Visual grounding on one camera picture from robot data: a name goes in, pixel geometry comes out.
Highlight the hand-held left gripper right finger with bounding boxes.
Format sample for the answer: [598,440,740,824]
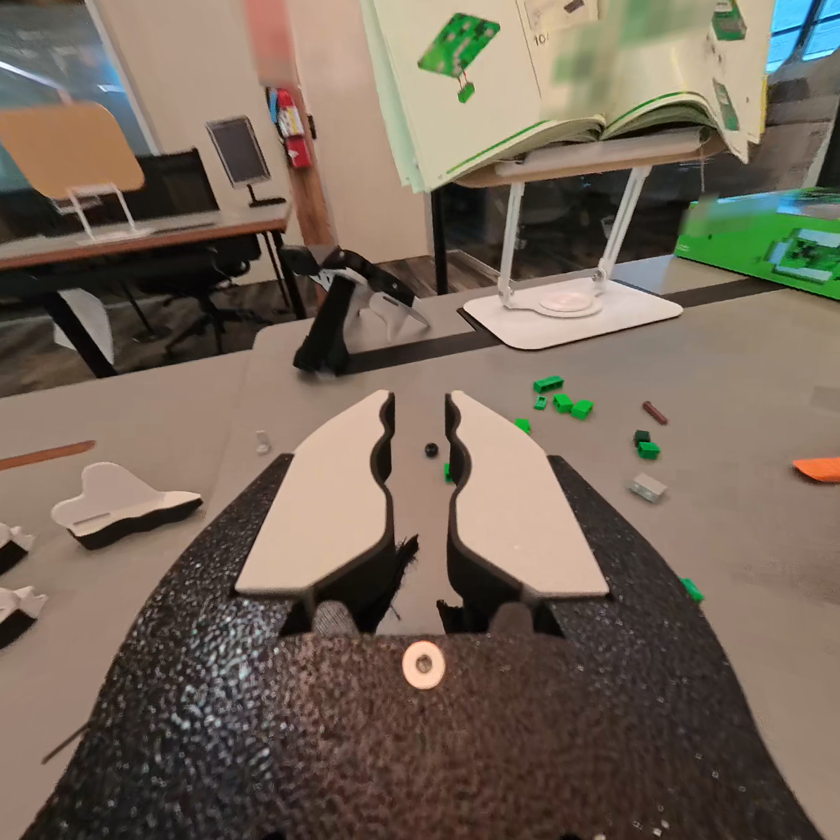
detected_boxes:
[436,390,611,636]

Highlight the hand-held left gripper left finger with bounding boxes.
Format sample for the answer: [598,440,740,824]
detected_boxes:
[234,389,420,636]

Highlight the small green lego pieces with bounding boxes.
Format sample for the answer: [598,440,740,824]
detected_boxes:
[443,375,706,603]

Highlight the lego instruction booklet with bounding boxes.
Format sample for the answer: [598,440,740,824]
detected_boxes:
[357,0,772,193]

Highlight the green lego box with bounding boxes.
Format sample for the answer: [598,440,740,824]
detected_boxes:
[675,187,840,301]

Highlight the detached white gripper jaw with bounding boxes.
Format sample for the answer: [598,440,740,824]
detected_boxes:
[0,586,48,651]
[0,521,35,575]
[51,461,204,551]

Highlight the white book stand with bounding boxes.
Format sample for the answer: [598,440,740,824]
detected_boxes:
[453,128,723,350]

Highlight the wooden stick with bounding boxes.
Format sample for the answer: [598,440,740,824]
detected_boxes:
[0,441,97,472]

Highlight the wood-edged office desk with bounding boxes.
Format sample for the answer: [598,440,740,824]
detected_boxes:
[0,200,309,378]

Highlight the black office chair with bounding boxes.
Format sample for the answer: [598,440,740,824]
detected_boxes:
[121,148,263,342]

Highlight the small tablet on stand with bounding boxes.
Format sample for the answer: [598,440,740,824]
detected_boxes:
[206,117,286,207]

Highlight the red fire extinguisher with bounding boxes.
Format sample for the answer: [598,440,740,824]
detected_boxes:
[268,87,312,170]

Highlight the empty wooden book stand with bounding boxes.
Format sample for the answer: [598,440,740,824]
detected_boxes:
[0,101,155,245]

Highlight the wooden support post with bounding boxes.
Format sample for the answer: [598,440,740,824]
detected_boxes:
[244,0,337,250]

